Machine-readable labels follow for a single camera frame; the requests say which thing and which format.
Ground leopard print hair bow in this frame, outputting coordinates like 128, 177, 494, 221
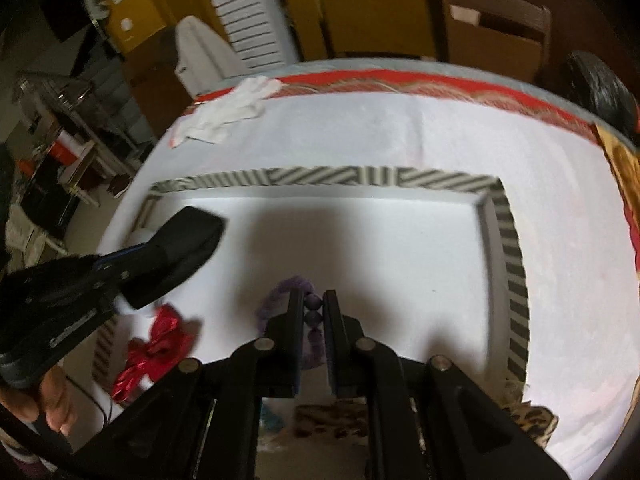
292, 385, 560, 448

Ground orange red floral cloth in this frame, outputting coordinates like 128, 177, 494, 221
592, 122, 640, 281

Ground black plastic bag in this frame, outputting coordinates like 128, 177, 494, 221
565, 50, 640, 133

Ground red box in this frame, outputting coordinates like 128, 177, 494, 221
47, 132, 83, 166

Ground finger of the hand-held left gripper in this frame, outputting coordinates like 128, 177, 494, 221
100, 205, 227, 311

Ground white louvered door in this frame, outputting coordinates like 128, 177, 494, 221
192, 0, 301, 73

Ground white jacket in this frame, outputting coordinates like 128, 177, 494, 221
174, 15, 241, 98

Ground purple bead bracelet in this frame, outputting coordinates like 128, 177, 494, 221
255, 275, 331, 371

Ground metal stair railing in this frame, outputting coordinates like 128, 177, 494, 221
12, 70, 126, 171

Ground red ribbon bow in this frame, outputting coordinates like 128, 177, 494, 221
111, 304, 196, 403

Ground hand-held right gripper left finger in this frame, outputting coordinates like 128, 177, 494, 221
75, 287, 306, 480

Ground striped cardboard box tray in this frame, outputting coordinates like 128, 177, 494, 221
92, 166, 530, 386

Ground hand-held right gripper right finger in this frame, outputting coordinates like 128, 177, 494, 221
322, 289, 573, 480

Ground person's left hand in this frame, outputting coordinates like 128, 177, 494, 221
0, 365, 78, 438

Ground black cable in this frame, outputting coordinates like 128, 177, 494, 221
65, 375, 111, 431

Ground small side table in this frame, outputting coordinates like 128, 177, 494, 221
55, 140, 101, 206

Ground yellow wooden board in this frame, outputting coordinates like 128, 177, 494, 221
320, 0, 438, 58

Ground white gloves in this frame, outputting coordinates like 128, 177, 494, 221
167, 75, 282, 150

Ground dark wooden chair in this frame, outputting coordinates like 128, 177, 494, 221
432, 0, 553, 83

